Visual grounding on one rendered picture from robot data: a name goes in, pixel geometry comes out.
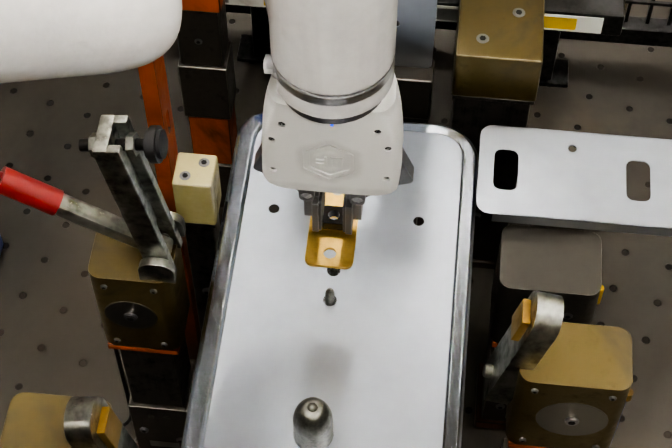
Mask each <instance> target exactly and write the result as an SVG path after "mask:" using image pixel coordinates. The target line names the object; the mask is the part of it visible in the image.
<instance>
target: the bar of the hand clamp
mask: <svg viewBox="0 0 672 448"><path fill-rule="evenodd" d="M78 146H79V150H80V152H89V153H90V155H91V157H92V158H94V159H95V161H96V163H97V165H98V167H99V169H100V171H101V173H102V175H103V177H104V179H105V181H106V183H107V185H108V188H109V190H110V192H111V194H112V196H113V198H114V200H115V202H116V204H117V206H118V208H119V210H120V212H121V214H122V216H123V218H124V221H125V223H126V225H127V227H128V229H129V231H130V233H131V235H132V237H133V239H134V241H135V243H136V245H137V247H138V249H139V251H140V253H141V256H142V258H145V257H160V258H164V259H167V260H170V261H171V262H173V263H174V261H173V259H172V256H171V254H170V252H169V250H168V248H167V245H166V243H165V241H164V239H163V237H162V234H161V233H165V234H167V235H169V236H170V238H172V239H173V241H174V243H173V244H175V245H177V248H182V244H183V240H182V238H181V236H180V233H179V231H178V229H177V227H176V224H175V222H174V220H173V217H172V215H171V213H170V211H169V208H168V206H167V204H166V201H165V199H164V197H163V195H162V192H161V190H160V188H159V185H158V183H157V181H156V178H155V176H154V174H153V172H152V169H151V167H150V165H149V162H150V163H152V164H160V163H162V161H163V159H165V158H166V156H167V152H168V138H167V134H166V131H165V130H164V129H163V128H162V127H161V125H150V126H149V128H148V129H147V130H146V131H145V134H144V138H139V136H138V133H137V132H135V130H134V128H133V126H132V124H131V121H130V119H129V117H128V115H101V117H100V121H99V125H98V129H97V132H95V133H92V134H91V135H90V136H89V137H88V139H80V140H79V143H78ZM147 159H148V160H149V162H148V160H147ZM174 265H175V263H174ZM175 267H176V265H175ZM176 272H177V267H176Z"/></svg>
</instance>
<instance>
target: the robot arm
mask: <svg viewBox="0 0 672 448"><path fill-rule="evenodd" d="M264 2H265V5H266V9H267V13H268V20H269V31H270V48H271V54H266V55H265V58H264V62H263V70H264V73H265V74H271V77H270V80H269V83H268V86H267V90H266V95H265V100H264V108H263V123H262V144H261V145H260V147H259V149H258V150H257V152H256V154H255V159H254V165H253V168H254V169H255V170H256V171H259V172H262V173H263V175H264V177H265V179H266V180H267V181H268V182H269V183H271V184H273V185H276V186H278V187H282V188H288V189H296V190H297V191H298V193H299V198H300V199H301V200H303V201H304V215H306V216H312V231H315V232H319V230H322V220H323V212H324V206H325V192H328V193H340V194H344V200H343V232H345V234H349V235H352V227H353V220H362V214H363V204H365V200H366V197H369V196H379V195H386V194H389V193H392V192H393V191H395V190H396V189H397V186H398V185H404V184H410V183H412V182H413V176H414V166H413V164H412V162H411V160H410V159H409V157H408V155H407V154H406V152H405V150H404V148H403V147H402V144H403V113H402V103H401V97H400V91H399V86H398V83H397V79H396V76H395V73H394V68H395V48H396V27H397V6H398V0H264ZM181 19H182V0H0V84H1V83H12V82H23V81H34V80H44V79H55V78H67V77H79V76H91V75H102V74H110V73H117V72H122V71H127V70H131V69H135V68H138V67H142V66H145V65H147V64H149V63H152V62H153V61H155V60H157V59H158V58H160V57H161V56H163V55H164V54H165V53H166V52H167V51H168V50H169V49H170V48H171V46H172V45H173V44H174V42H175V40H176V38H177V36H178V33H179V31H180V26H181Z"/></svg>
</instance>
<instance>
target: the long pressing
mask: <svg viewBox="0 0 672 448"><path fill-rule="evenodd" d="M262 123H263V113H259V114H255V115H253V116H251V117H250V118H249V119H247V120H246V121H245V122H244V124H243V125H242V126H241V128H240V130H239V131H238V134H237V138H236V143H235V148H234V154H233V159H232V165H231V170H230V176H229V182H228V187H227V193H226V198H225V204H224V209H223V215H222V220H221V226H220V232H219V237H218V243H217V248H216V254H215V259H214V265H213V270H212V276H211V282H210V287H209V293H208V298H207V304H206V309H205V315H204V320H203V326H202V332H201V337H200V343H199V348H198V354H197V359H196V365H195V370H194V376H193V382H192V387H191V393H190V398H189V404H188V409H187V415H186V420H185V426H184V432H183V437H182V443H181V448H299V446H298V445H297V444H296V443H295V440H294V438H293V414H294V411H295V409H296V407H297V405H298V404H299V403H300V402H301V401H302V400H304V399H306V398H309V397H317V398H320V399H322V400H323V401H325V402H326V403H327V404H328V406H329V407H330V409H331V412H332V415H333V435H334V436H333V439H332V442H331V443H330V445H329V446H328V447H327V448H461V441H462V424H463V408H464V392H465V375H466V359H467V342H468V326H469V310H470V293H471V277H472V260H473V244H474V228H475V211H476V195H477V178H478V154H477V151H476V149H475V147H474V145H473V143H472V142H471V141H470V140H469V139H468V138H467V137H466V136H465V135H464V134H462V133H461V132H459V131H457V130H456V129H453V128H450V127H447V126H443V125H435V124H423V123H411V122H403V144H402V147H403V148H404V150H405V152H406V154H407V155H408V157H409V159H410V160H411V162H412V164H413V166H414V176H413V182H412V183H410V184H404V185H398V186H397V189H396V190H395V191H393V192H392V193H389V194H386V195H379V196H369V197H366V200H365V204H363V214H362V220H358V228H357V236H356V245H355V253H354V262H353V266H352V267H351V268H350V269H340V273H339V274H338V275H337V276H330V275H329V274H328V273H327V269H328V268H324V267H312V266H309V265H307V264H306V263H305V252H306V245H307V238H308V231H309V223H310V216H306V215H304V201H303V200H301V199H300V198H299V193H298V191H297V190H296V189H288V188H282V187H278V186H276V185H273V184H271V183H269V182H268V181H267V180H266V179H265V177H264V175H263V173H262V172H259V171H256V170H255V169H254V168H253V165H254V159H255V154H256V152H257V150H258V149H259V147H260V145H261V144H262ZM271 205H277V206H278V207H279V211H278V212H277V213H271V212H270V211H269V210H268V209H269V207H270V206H271ZM417 217H420V218H422V219H423V220H424V224H423V225H421V226H417V225H415V224H414V223H413V220H414V219H415V218H417ZM327 288H332V289H333V290H334V293H335V297H336V299H337V302H336V304H334V305H333V306H327V305H325V304H324V302H323V298H324V297H325V292H326V290H327Z"/></svg>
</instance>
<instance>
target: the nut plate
mask: <svg viewBox="0 0 672 448"><path fill-rule="evenodd" d="M343 200H344V194H341V195H334V194H333V193H328V192H325V206H324V212H323V220H322V230H319V232H315V231H312V216H310V223H309V231H308V238H307V245H306V252H305V263H306V264H307V265H309V266H312V267H324V268H335V269H350V268H351V267H352V266H353V262H354V253H355V245H356V236H357V228H358V220H353V227H352V235H349V234H345V232H343ZM333 218H335V220H333ZM326 250H334V251H335V252H336V256H335V257H334V258H326V257H325V256H324V252H325V251H326Z"/></svg>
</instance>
